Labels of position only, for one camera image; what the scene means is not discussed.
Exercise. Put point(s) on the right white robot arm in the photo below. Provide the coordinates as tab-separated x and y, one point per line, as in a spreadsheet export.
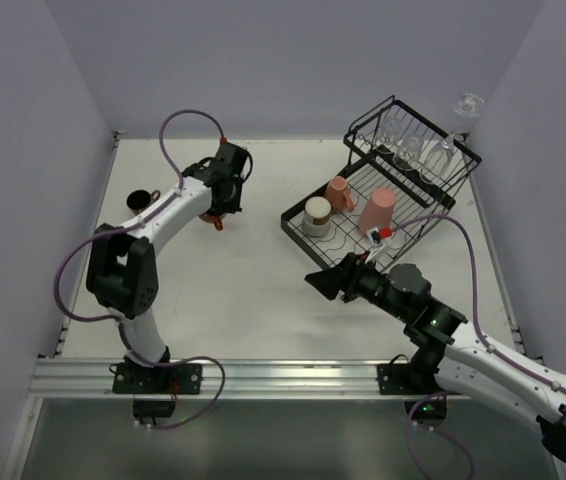
453	353

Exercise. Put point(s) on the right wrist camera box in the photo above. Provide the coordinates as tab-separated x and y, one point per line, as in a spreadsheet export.
379	237

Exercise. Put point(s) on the salmon pink mug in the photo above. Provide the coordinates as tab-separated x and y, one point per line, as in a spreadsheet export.
337	193

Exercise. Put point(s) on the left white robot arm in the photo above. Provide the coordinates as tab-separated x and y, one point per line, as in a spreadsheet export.
122	270

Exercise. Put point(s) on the black wire dish rack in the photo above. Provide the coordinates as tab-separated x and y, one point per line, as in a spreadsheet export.
367	169

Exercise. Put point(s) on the black controller box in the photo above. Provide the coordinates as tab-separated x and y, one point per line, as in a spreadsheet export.
432	411
150	411

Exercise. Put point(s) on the left clear wine glass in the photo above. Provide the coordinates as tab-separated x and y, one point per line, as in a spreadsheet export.
388	134

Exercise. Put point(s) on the white brown ceramic cup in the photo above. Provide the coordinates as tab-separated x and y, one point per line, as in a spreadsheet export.
316	218

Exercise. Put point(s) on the pink tall tumbler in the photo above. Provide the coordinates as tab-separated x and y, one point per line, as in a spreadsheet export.
378	211

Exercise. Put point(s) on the right black controller box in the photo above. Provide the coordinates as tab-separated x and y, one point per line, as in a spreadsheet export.
432	411

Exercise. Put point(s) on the right clear wine glass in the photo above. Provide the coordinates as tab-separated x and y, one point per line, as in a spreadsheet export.
438	160

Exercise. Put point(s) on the clear wine glass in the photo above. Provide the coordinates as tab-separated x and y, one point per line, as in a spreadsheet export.
408	154
438	160
388	134

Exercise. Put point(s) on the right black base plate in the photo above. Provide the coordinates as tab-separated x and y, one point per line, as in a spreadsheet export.
400	379

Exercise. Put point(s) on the middle clear wine glass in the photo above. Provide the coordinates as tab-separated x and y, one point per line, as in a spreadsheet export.
408	154

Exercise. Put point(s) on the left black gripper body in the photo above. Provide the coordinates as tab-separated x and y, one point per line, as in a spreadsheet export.
218	212

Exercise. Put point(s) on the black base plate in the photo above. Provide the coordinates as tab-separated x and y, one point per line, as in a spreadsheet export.
131	378
400	379

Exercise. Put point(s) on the tall glass by wall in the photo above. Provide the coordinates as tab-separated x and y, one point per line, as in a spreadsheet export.
468	108

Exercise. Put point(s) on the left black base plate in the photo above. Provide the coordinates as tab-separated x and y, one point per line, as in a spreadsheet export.
131	378

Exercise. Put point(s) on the orange ceramic mug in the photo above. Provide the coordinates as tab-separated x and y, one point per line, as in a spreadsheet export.
216	221

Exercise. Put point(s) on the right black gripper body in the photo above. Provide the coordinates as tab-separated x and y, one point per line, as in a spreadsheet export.
351	279

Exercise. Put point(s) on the left black controller box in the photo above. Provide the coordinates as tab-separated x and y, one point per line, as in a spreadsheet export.
150	411

